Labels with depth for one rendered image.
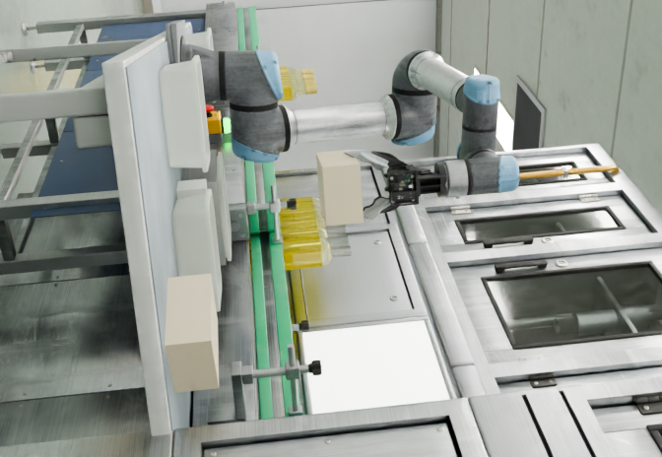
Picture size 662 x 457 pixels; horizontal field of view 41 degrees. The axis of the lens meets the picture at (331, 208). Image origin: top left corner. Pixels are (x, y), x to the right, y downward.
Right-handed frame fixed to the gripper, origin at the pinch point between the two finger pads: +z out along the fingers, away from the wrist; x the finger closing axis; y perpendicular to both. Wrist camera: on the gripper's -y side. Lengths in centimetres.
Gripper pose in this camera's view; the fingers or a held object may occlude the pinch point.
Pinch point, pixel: (346, 185)
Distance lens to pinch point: 182.2
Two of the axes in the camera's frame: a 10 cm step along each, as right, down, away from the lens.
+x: 0.7, 9.7, 2.5
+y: 0.9, 2.4, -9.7
